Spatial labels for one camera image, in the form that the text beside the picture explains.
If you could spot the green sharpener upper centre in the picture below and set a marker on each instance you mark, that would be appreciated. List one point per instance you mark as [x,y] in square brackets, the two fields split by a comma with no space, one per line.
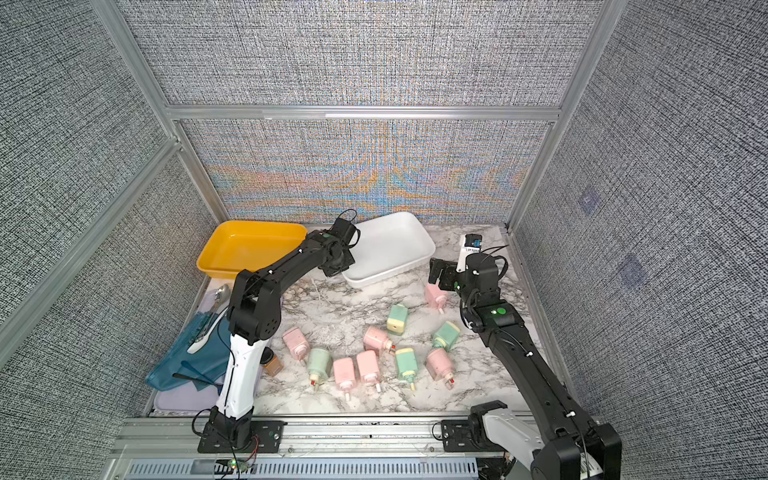
[397,319]

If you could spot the small brown jar black lid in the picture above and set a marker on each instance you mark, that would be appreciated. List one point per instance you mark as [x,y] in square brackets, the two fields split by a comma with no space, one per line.
[270,363]

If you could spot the yellow plastic storage box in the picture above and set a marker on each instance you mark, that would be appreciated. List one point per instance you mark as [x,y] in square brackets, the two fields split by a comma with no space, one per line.
[238,245]

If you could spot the teal cloth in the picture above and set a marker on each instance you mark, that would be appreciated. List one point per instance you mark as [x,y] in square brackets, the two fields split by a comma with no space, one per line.
[209,363]

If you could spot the lilac plastic tray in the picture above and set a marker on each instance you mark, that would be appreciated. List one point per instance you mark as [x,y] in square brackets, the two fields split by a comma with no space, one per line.
[190,397]

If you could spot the green sharpener right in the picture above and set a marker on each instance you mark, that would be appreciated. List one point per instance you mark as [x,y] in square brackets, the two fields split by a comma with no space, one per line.
[446,336]

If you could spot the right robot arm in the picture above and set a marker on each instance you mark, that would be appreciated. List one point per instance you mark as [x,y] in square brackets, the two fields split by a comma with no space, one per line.
[566,443]

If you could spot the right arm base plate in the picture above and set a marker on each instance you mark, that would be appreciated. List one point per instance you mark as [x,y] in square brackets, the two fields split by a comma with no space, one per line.
[465,435]

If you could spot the green sharpener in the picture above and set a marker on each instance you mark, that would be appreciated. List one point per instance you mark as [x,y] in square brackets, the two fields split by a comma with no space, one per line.
[397,319]
[446,336]
[319,363]
[407,366]

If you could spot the green sharpener lower left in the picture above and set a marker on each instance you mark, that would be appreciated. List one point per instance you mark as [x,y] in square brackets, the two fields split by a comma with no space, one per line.
[319,363]

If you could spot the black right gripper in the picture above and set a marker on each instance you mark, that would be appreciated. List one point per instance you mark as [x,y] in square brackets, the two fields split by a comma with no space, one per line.
[444,265]

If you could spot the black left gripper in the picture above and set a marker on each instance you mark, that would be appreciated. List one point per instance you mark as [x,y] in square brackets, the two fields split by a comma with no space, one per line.
[350,261]

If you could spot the silver metal spoon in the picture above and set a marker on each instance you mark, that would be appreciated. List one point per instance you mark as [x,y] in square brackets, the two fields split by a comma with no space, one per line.
[221,298]

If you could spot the pink pencil sharpener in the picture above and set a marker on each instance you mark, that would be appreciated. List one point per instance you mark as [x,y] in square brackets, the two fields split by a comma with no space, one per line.
[435,297]

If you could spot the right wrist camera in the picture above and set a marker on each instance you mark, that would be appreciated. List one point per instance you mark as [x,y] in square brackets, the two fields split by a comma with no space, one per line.
[470,244]

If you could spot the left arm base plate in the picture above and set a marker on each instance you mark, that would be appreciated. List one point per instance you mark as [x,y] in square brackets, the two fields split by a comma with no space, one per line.
[259,436]

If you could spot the aluminium front rail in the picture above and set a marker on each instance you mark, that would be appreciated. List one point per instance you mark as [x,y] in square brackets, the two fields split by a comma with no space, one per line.
[336,446]

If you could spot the green sharpener lower centre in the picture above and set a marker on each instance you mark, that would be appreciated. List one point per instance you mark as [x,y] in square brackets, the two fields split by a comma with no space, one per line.
[407,366]

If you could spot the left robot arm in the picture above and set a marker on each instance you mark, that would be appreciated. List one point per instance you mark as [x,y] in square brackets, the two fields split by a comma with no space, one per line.
[255,310]

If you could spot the white plastic storage box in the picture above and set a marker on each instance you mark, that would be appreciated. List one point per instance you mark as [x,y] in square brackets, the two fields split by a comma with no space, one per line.
[388,246]

